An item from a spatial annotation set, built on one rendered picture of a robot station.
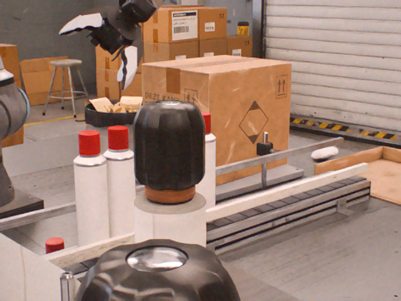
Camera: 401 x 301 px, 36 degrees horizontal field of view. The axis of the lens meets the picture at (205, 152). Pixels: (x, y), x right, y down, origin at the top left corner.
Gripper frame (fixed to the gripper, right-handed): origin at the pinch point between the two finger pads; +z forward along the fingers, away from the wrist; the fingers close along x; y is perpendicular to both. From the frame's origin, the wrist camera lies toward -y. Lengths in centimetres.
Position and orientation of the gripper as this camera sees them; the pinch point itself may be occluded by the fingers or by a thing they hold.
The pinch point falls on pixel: (93, 61)
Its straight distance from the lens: 112.8
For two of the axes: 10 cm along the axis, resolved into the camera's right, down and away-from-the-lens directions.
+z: -3.8, 7.1, -5.9
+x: -7.1, -6.4, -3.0
